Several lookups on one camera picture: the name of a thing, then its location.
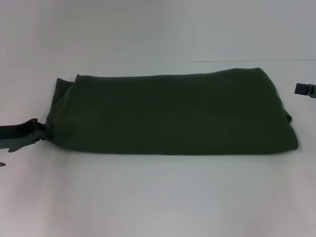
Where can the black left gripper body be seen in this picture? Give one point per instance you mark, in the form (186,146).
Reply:
(12,138)

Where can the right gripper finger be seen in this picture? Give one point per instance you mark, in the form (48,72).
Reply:
(302,89)

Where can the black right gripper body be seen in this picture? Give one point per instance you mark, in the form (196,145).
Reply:
(314,90)

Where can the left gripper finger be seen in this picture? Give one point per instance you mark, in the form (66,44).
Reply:
(33,124)
(42,137)

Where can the dark green FREE t-shirt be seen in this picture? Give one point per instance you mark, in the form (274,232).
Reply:
(168,111)

